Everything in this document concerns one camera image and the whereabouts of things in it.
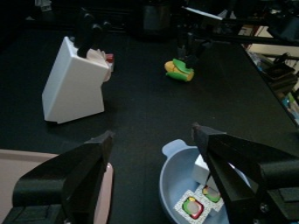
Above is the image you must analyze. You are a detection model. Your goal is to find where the red and white toy block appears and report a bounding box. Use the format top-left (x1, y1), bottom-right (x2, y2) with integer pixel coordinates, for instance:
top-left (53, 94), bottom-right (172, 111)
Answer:
top-left (104, 52), bottom-right (117, 73)

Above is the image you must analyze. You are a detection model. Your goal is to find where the black gear box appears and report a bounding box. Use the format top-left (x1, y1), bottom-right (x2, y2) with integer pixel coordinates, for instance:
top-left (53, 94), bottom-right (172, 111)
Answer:
top-left (261, 52), bottom-right (297, 88)

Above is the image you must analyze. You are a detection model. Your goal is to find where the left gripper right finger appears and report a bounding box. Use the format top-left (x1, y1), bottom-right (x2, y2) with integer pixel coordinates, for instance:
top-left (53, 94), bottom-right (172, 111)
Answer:
top-left (190, 122), bottom-right (299, 224)

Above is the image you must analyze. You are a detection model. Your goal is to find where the yellow toy corn green husk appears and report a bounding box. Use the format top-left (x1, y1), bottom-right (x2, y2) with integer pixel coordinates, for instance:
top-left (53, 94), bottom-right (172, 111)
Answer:
top-left (162, 58), bottom-right (194, 83)

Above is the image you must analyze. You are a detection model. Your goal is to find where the small white background item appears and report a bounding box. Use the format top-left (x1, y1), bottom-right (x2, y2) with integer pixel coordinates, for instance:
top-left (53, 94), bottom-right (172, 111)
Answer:
top-left (33, 0), bottom-right (53, 12)

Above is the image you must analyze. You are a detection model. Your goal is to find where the black horizontal frame bar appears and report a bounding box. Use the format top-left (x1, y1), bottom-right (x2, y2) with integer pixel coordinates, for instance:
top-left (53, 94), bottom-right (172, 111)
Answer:
top-left (209, 32), bottom-right (299, 47)

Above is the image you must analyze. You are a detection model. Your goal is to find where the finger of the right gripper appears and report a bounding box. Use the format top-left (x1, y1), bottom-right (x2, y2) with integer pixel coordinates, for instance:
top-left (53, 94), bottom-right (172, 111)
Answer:
top-left (185, 39), bottom-right (213, 68)
top-left (176, 31), bottom-right (189, 61)

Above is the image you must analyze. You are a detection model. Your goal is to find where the pink plastic board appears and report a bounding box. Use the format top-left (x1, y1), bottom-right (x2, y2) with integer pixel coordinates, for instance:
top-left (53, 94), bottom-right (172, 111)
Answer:
top-left (0, 148), bottom-right (116, 224)

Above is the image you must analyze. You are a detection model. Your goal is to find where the white box with sushi print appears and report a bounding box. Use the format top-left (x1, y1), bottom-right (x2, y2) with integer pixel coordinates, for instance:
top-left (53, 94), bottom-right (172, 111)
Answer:
top-left (172, 153), bottom-right (230, 224)

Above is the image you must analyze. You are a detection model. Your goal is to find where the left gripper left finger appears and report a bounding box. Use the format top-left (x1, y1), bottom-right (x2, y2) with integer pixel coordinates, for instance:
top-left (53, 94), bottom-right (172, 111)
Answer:
top-left (10, 129), bottom-right (117, 224)

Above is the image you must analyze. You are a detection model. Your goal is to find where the teal packet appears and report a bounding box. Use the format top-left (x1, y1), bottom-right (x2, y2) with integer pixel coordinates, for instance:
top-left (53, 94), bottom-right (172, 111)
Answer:
top-left (283, 92), bottom-right (299, 126)

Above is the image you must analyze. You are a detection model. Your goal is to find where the cream toy fork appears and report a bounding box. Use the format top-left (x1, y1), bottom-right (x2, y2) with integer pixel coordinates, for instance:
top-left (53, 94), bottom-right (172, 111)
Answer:
top-left (86, 47), bottom-right (108, 65)

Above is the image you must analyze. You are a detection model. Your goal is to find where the grey-blue bowl with handles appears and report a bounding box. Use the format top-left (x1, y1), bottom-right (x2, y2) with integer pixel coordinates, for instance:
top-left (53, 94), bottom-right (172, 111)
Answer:
top-left (157, 138), bottom-right (256, 224)

